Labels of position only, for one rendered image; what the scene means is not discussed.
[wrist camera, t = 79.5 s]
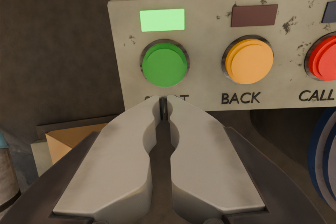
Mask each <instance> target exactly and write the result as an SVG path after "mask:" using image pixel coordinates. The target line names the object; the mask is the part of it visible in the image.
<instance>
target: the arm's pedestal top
mask: <svg viewBox="0 0 336 224"><path fill-rule="evenodd" d="M31 147H32V151H33V155H34V159H35V163H36V167H37V171H38V175H39V177H40V176H41V175H42V174H43V173H44V172H46V171H47V170H48V169H49V168H50V167H51V166H53V161H52V157H51V153H50V149H49V145H48V141H47V139H42V140H37V141H35V142H33V143H31Z"/></svg>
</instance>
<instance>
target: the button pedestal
mask: <svg viewBox="0 0 336 224"><path fill-rule="evenodd" d="M335 1H336V0H111V1H109V2H108V5H107V6H108V12H109V18H110V23H111V29H112V35H113V41H114V47H115V53H116V59H117V64H118V70H119V76H120V82H121V88H122V94H123V99H124V105H125V110H126V111H127V110H129V109H131V108H133V107H134V106H136V105H138V104H140V103H142V102H143V101H145V100H147V99H149V98H151V97H152V96H155V95H158V96H162V97H165V96H169V95H174V96H176V97H178V98H180V99H182V100H184V101H186V102H188V103H190V104H192V105H194V106H196V107H198V108H200V109H201V110H203V111H225V110H253V109H280V108H308V107H336V80H333V81H324V80H321V79H319V78H317V77H316V76H314V75H313V74H312V73H311V71H310V69H309V60H310V56H311V54H312V52H313V51H314V49H315V48H316V47H317V46H318V45H319V44H320V43H321V42H323V41H324V40H326V39H328V38H330V37H332V36H336V23H322V19H323V16H324V13H325V9H326V6H327V3H328V2H335ZM273 4H278V9H277V15H276V20H275V25H273V26H251V27H231V22H232V12H233V7H234V6H253V5H273ZM171 9H184V30H165V31H142V24H141V14H140V11H151V10H171ZM247 39H258V40H260V41H262V42H264V43H266V44H267V45H268V46H269V47H270V48H271V50H272V52H273V64H272V67H271V70H270V71H269V73H268V74H267V75H266V76H265V77H264V78H263V79H261V80H260V81H258V82H255V83H252V84H240V83H237V82H236V81H234V80H233V79H232V78H231V77H230V76H229V74H228V72H227V70H226V58H227V55H228V53H229V52H230V50H231V49H232V48H233V47H234V46H235V45H236V44H238V43H239V42H241V41H243V40H247ZM159 43H171V44H174V45H176V46H177V47H179V48H180V49H181V50H182V51H183V53H184V54H185V56H186V60H187V72H186V75H185V77H184V78H183V80H182V81H181V82H180V83H178V84H176V85H174V86H171V87H159V86H156V85H154V84H152V83H151V82H150V81H148V79H147V78H146V76H145V75H144V72H143V60H144V57H145V54H146V53H147V51H148V50H149V49H150V48H151V47H153V46H154V45H156V44H159Z"/></svg>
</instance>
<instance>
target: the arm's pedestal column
mask: <svg viewBox="0 0 336 224"><path fill-rule="evenodd" d="M119 115H120V114H114V115H107V116H99V117H92V118H85V119H78V120H71V121H63V122H56V123H49V124H42V125H37V126H36V130H37V134H38V138H39V140H42V139H47V137H46V133H48V132H50V131H54V130H62V129H69V128H76V127H83V126H90V125H97V124H104V123H109V122H111V121H112V120H113V119H114V118H116V117H117V116H119Z"/></svg>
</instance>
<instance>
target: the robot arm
mask: <svg viewBox="0 0 336 224"><path fill-rule="evenodd" d="M164 112H165V118H166V120H168V121H169V122H170V132H171V143H172V145H173V146H174V147H175V148H176V150H175V151H174V153H173V154H172V156H171V158H170V161H171V181H172V199H173V208H174V211H175V212H176V213H177V214H178V215H179V216H181V217H182V218H184V219H186V220H187V221H189V222H191V223H192V224H328V223H327V222H326V220H325V219H324V217H323V216H322V214H321V213H320V212H319V210H318V209H317V207H316V206H315V205H314V204H313V202H312V201H311V200H310V198H309V197H308V196H307V195H306V194H305V192H304V191H303V190H302V189H301V188H300V187H299V186H298V185H297V184H296V182H295V181H294V180H293V179H292V178H291V177H290V176H289V175H288V174H287V173H286V172H284V171H283V170H282V169H281V168H280V167H279V166H278V165H277V164H275V163H274V162H273V161H272V160H271V159H269V158H268V157H267V156H266V155H265V154H264V153H262V152H261V151H260V150H259V149H258V148H257V147H255V146H254V145H253V144H252V143H251V142H249V141H248V140H247V139H246V138H245V137H244V136H242V135H241V134H240V133H239V132H238V131H236V130H235V129H234V128H233V127H225V126H224V125H223V124H222V123H221V122H219V121H218V120H217V119H216V118H214V117H213V116H212V115H210V114H208V113H207V112H205V111H203V110H201V109H200V108H198V107H196V106H194V105H192V104H190V103H188V102H186V101H184V100H182V99H180V98H178V97H176V96H174V95H169V96H165V97H162V96H158V95H155V96H152V97H151V98H149V99H147V100H145V101H143V102H142V103H140V104H138V105H136V106H134V107H133V108H131V109H129V110H127V111H125V112H123V113H122V114H120V115H119V116H117V117H116V118H114V119H113V120H112V121H111V122H109V123H108V124H107V125H106V126H105V127H104V128H103V129H101V130H100V131H92V132H91V133H90V134H89V135H88V136H87V137H85V138H84V139H83V140H82V141H81V142H80V143H78V144H77V145H76V146H75V147H74V148H73V149H71V150H70V151H69V152H68V153H67V154H65V155H64V156H63V157H62V158H61V159H60V160H58V161H57V162H56V163H55V164H54V165H53V166H51V167H50V168H49V169H48V170H47V171H46V172H44V173H43V174H42V175H41V176H40V177H39V178H38V179H37V180H36V181H35V182H34V183H32V184H31V185H30V186H29V187H28V188H27V189H26V191H23V192H21V190H20V186H19V183H18V179H17V175H16V172H15V168H14V165H13V161H12V157H11V154H10V150H9V146H8V145H7V142H6V140H5V137H4V135H3V133H2V132H0V224H133V223H134V222H136V221H137V220H139V219H141V218H142V217H144V216H145V215H146V214H147V213H148V212H149V210H150V208H151V202H152V194H153V179H152V170H151V162H150V156H149V153H150V151H151V150H152V148H153V147H154V146H155V145H156V144H157V136H156V127H157V125H158V124H159V123H160V122H161V121H163V120H164Z"/></svg>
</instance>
